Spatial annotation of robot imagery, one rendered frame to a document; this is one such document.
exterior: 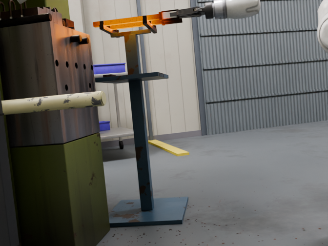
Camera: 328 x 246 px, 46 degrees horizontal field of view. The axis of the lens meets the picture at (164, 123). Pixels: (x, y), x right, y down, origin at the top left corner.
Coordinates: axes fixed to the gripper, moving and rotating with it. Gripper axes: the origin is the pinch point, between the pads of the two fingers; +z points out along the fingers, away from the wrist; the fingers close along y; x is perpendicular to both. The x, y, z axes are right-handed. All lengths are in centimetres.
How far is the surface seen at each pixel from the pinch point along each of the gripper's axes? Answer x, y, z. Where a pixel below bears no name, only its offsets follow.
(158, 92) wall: -34, 323, 61
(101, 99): -37, -74, 14
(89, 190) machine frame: -74, -32, 37
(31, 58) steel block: -19, -50, 47
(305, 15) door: 58, 409, -151
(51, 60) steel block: -21, -50, 39
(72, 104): -37, -74, 23
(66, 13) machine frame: 9, 10, 55
